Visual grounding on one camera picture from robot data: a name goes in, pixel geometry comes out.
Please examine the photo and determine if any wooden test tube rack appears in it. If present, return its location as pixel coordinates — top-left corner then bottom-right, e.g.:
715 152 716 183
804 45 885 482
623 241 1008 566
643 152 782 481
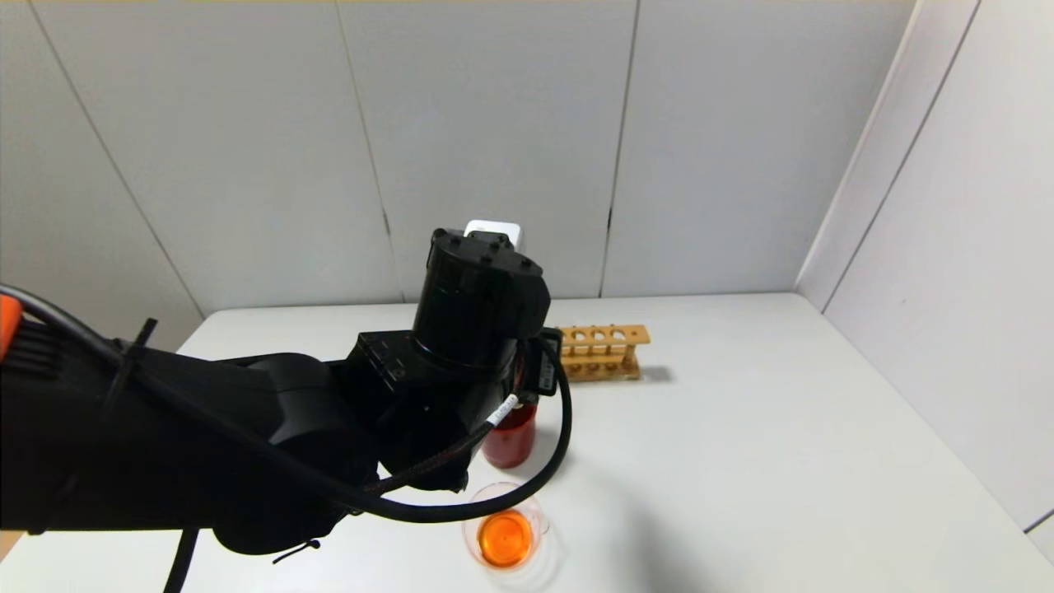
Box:
557 325 651 383

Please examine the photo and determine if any red plastic cup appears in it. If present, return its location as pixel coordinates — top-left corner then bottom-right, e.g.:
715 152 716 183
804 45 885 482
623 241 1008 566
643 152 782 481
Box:
482 402 539 469

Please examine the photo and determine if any clear glass beaker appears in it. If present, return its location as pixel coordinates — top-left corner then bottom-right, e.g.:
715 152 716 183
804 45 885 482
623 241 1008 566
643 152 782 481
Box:
462 481 554 572

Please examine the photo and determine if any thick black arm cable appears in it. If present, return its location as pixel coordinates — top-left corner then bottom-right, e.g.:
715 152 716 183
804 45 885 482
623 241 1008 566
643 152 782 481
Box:
0 284 573 593

